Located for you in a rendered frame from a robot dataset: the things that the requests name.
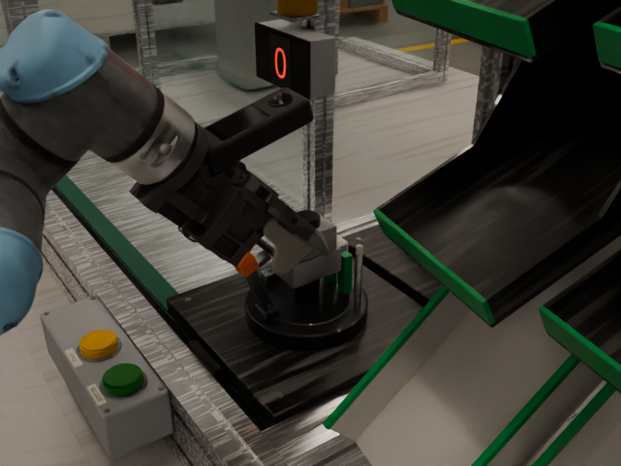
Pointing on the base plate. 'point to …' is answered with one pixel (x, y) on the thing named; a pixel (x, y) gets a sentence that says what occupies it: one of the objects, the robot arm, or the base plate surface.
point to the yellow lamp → (297, 7)
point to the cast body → (305, 271)
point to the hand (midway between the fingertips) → (310, 233)
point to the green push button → (123, 379)
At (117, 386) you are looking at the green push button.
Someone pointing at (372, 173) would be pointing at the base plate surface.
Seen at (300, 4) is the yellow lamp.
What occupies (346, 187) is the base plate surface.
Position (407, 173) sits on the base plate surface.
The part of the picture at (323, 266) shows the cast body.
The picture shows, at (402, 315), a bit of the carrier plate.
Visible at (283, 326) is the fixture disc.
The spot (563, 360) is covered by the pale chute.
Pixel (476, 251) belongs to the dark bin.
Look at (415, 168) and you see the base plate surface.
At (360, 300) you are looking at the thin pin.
